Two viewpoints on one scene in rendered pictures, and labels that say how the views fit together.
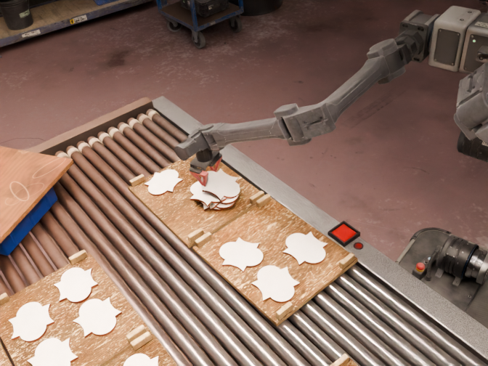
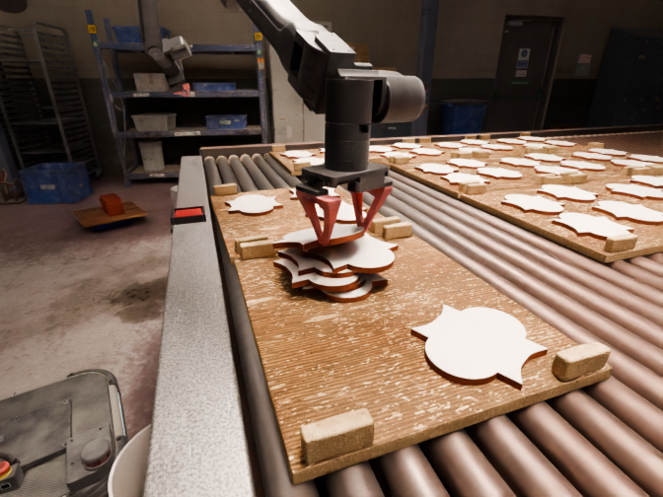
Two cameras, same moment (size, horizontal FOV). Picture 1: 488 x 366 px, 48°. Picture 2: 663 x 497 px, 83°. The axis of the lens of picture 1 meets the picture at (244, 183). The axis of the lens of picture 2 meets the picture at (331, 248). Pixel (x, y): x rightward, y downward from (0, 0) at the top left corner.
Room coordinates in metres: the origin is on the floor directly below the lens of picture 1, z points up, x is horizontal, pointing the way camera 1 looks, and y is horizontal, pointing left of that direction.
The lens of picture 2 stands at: (1.97, 0.23, 1.21)
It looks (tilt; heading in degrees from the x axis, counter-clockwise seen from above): 24 degrees down; 195
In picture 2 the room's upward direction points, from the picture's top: straight up
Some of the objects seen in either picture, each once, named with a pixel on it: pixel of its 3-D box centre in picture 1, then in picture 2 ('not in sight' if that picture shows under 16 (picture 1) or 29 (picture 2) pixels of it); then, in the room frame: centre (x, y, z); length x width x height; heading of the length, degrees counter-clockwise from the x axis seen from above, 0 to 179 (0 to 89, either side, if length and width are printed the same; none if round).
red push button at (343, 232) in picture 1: (343, 234); (188, 215); (1.24, -0.31, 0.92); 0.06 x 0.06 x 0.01; 34
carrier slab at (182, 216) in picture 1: (196, 193); (378, 305); (1.52, 0.18, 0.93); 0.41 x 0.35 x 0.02; 35
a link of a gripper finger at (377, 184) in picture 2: (203, 173); (357, 202); (1.47, 0.14, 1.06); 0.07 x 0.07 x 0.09; 58
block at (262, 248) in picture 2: (256, 197); (257, 249); (1.44, -0.04, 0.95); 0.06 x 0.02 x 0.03; 125
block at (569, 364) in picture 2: (137, 180); (580, 360); (1.60, 0.40, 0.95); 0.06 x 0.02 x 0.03; 125
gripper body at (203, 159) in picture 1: (203, 152); (346, 152); (1.49, 0.13, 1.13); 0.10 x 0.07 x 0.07; 148
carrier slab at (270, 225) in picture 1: (273, 254); (294, 213); (1.18, -0.07, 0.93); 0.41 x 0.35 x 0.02; 36
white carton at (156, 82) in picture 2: not in sight; (154, 82); (-2.35, -3.20, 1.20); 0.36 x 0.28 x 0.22; 105
